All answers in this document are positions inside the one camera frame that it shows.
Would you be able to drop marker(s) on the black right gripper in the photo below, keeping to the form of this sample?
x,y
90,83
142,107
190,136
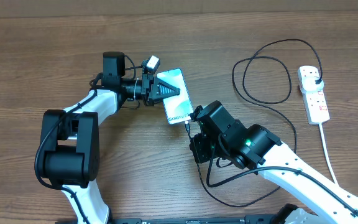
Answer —
x,y
202,156

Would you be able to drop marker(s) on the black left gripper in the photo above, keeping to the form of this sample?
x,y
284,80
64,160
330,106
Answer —
x,y
149,81

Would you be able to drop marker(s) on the Samsung Galaxy smartphone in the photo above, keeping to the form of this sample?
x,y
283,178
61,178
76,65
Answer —
x,y
178,108

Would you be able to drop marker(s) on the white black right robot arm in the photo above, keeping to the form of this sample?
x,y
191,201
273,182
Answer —
x,y
254,150

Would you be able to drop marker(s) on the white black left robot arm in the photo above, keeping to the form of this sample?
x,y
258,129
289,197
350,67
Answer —
x,y
68,157

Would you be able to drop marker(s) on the white charger plug adapter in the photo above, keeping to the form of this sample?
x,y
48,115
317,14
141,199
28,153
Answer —
x,y
311,84

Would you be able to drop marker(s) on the white power strip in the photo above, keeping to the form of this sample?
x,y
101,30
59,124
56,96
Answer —
x,y
315,103

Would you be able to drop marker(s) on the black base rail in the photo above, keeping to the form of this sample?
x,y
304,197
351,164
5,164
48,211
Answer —
x,y
248,219

